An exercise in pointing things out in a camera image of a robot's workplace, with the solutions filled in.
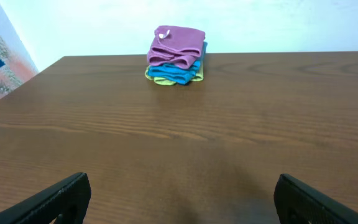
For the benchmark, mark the folded yellow-green cloth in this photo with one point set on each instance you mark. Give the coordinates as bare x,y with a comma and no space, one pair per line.
163,81

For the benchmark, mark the folded blue cloth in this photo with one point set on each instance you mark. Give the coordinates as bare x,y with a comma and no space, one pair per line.
176,73

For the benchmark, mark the folded purple cloth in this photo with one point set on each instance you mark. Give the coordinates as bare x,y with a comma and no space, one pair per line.
180,46

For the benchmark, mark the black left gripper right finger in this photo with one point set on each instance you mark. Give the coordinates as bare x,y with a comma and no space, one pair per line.
299,203

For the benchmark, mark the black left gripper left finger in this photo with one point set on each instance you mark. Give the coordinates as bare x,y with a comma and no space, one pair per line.
64,202

